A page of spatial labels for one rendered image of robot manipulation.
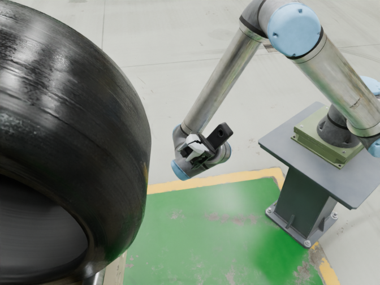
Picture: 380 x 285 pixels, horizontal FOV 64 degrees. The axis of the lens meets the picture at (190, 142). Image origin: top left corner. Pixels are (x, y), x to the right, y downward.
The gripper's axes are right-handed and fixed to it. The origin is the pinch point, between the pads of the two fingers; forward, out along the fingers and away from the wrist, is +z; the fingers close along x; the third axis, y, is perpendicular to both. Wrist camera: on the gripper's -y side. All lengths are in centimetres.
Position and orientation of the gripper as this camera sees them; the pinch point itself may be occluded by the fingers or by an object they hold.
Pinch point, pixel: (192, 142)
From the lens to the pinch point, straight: 78.1
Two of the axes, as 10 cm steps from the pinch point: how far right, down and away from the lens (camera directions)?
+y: -7.3, 6.5, 2.3
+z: -3.4, -0.5, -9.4
